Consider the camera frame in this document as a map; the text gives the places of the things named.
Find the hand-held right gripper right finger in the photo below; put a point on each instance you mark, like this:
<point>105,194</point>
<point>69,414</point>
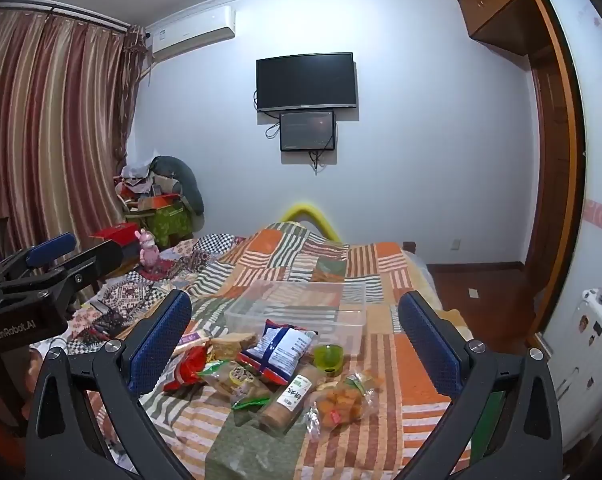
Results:
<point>428,345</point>

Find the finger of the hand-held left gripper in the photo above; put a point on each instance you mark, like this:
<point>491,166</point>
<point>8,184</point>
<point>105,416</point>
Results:
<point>98,260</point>
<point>51,250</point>

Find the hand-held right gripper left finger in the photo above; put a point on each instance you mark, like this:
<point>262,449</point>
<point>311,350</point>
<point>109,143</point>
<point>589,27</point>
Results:
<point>163,340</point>

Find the purple white snack bar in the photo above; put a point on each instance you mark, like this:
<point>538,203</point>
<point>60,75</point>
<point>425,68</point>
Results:
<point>191,338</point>

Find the red snack packet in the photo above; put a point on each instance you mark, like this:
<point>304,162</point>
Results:
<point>188,367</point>

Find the brown cake slice package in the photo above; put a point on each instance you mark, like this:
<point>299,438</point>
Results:
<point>231,342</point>

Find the green edged cookie packet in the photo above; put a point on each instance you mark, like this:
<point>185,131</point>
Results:
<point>241,380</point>

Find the green jelly cup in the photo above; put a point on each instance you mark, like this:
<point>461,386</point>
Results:
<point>328,357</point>

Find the orange fried snack bag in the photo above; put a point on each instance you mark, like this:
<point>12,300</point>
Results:
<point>338,402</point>

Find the blue white snack bag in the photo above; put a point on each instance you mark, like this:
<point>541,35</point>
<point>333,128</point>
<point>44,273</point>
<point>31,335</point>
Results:
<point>281,350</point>

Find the clear plastic container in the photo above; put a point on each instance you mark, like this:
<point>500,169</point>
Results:
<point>301,300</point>

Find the brown cylindrical biscuit pack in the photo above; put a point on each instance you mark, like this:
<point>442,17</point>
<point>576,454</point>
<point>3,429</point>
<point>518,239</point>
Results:
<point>286,400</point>

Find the red box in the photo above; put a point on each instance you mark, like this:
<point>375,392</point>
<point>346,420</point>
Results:
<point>113,233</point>

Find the dark box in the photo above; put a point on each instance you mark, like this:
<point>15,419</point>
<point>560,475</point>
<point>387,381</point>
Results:
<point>130,251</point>

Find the checkered patterned quilt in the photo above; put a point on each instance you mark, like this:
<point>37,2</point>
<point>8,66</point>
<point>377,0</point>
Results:
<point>131,290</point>

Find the pink plush toy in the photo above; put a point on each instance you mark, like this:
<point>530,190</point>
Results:
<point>149,250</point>

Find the white floor outlet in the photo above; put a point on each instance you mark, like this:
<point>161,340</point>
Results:
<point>474,293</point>

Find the green box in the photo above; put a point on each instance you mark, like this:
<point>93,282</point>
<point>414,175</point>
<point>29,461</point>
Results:
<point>166,225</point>

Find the orange patchwork blanket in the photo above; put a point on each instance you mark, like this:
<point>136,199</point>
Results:
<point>381,410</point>

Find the striped red beige curtain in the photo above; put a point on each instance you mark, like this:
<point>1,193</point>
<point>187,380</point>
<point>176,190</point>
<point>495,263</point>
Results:
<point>46,110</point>

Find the white suitcase with stickers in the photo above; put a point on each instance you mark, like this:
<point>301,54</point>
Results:
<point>591,360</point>

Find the yellow hoop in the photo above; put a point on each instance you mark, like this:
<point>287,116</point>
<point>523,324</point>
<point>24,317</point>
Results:
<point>306,208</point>

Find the wooden door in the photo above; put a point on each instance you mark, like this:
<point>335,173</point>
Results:
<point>556,160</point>

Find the white air conditioner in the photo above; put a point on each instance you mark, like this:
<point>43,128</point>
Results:
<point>191,35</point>

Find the white sliding wardrobe door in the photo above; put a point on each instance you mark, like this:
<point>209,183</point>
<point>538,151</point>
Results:
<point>601,170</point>

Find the wooden overhead cabinet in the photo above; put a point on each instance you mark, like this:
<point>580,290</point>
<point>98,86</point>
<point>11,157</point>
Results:
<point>501,5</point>

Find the small black wall monitor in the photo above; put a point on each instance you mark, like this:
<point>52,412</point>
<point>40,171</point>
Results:
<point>308,130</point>

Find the black wall television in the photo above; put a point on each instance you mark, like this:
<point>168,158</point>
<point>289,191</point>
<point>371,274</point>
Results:
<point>306,82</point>

